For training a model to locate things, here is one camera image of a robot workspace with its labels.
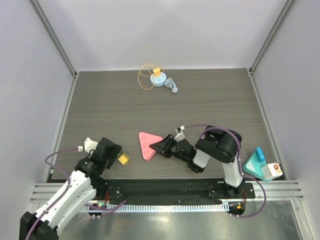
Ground yellow cube plug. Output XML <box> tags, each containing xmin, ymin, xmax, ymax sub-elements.
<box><xmin>117</xmin><ymin>153</ymin><xmax>131</xmax><ymax>166</ymax></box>

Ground pink triangular power socket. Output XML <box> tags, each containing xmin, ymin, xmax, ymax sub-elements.
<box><xmin>138</xmin><ymin>132</ymin><xmax>163</xmax><ymax>161</ymax></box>

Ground teal triangular power socket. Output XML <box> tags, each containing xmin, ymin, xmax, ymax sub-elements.
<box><xmin>242</xmin><ymin>151</ymin><xmax>267</xmax><ymax>181</ymax></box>

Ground blue plug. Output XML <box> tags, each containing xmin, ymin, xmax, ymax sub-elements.
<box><xmin>254</xmin><ymin>147</ymin><xmax>265</xmax><ymax>163</ymax></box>

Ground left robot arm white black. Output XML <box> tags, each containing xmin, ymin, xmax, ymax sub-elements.
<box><xmin>18</xmin><ymin>137</ymin><xmax>122</xmax><ymax>240</ymax></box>

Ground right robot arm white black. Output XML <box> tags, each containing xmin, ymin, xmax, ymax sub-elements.
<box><xmin>149</xmin><ymin>124</ymin><xmax>245</xmax><ymax>198</ymax></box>

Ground white cube plug with sticker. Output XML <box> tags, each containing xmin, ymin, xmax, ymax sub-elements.
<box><xmin>260</xmin><ymin>162</ymin><xmax>283</xmax><ymax>182</ymax></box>

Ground round light blue power strip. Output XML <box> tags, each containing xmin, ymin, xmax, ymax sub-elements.
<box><xmin>149</xmin><ymin>72</ymin><xmax>167</xmax><ymax>87</ymax></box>

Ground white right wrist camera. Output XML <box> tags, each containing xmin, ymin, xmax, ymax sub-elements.
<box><xmin>174</xmin><ymin>126</ymin><xmax>185</xmax><ymax>142</ymax></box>

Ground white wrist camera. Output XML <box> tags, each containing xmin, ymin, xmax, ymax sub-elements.
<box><xmin>77</xmin><ymin>137</ymin><xmax>98</xmax><ymax>154</ymax></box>
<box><xmin>174</xmin><ymin>126</ymin><xmax>185</xmax><ymax>142</ymax></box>

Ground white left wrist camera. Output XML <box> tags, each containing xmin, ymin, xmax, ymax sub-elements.
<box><xmin>77</xmin><ymin>137</ymin><xmax>98</xmax><ymax>154</ymax></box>

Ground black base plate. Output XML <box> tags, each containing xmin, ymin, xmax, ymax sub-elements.
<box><xmin>96</xmin><ymin>178</ymin><xmax>256</xmax><ymax>202</ymax></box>

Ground slotted cable duct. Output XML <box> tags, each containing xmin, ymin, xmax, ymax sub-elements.
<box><xmin>82</xmin><ymin>202</ymin><xmax>230</xmax><ymax>213</ymax></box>

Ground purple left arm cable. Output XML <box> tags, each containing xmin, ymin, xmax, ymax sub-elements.
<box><xmin>24</xmin><ymin>146</ymin><xmax>126</xmax><ymax>240</ymax></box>

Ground yellow charging cable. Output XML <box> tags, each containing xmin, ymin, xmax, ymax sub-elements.
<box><xmin>137</xmin><ymin>62</ymin><xmax>166</xmax><ymax>91</ymax></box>

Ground aluminium frame rail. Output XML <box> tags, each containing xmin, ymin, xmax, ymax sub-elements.
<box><xmin>29</xmin><ymin>0</ymin><xmax>79</xmax><ymax>80</ymax></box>

